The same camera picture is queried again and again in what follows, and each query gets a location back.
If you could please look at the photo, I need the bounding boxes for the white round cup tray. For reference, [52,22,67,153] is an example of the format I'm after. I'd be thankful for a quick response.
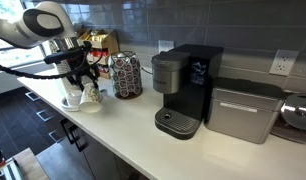
[61,97,79,112]

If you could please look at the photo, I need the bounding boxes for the chrome round lid appliance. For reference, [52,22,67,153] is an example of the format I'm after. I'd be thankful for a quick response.
[271,93,306,144]

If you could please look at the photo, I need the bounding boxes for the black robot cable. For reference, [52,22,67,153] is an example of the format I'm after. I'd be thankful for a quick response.
[0,49,94,81]

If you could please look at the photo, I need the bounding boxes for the white wall power outlet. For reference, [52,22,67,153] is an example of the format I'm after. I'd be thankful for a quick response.
[269,50,299,76]

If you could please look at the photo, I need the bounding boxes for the front paper cup stack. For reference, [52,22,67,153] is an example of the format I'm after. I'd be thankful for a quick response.
[49,40,79,93]

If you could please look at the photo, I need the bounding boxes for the silver countertop bin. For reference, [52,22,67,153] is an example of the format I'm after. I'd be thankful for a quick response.
[205,77,286,144]

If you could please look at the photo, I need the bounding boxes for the small white wall outlet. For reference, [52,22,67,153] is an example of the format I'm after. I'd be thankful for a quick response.
[158,40,175,52]

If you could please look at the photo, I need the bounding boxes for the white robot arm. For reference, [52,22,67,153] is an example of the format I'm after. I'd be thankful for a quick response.
[0,1,99,90]

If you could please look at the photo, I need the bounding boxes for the black silver coffee machine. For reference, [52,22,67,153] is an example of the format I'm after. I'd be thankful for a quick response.
[151,44,224,140]

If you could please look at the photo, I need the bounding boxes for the patterned white paper cup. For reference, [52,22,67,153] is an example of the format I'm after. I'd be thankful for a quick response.
[79,83,102,113]

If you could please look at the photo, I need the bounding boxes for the wire coffee pod carousel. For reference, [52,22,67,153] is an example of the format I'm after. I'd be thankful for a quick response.
[108,51,143,99]

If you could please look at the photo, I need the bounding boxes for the black cabinet drawers with handles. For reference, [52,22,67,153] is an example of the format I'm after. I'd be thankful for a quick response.
[36,116,151,180]

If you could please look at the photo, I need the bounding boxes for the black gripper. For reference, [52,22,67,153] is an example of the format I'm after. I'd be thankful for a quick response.
[44,41,99,91]

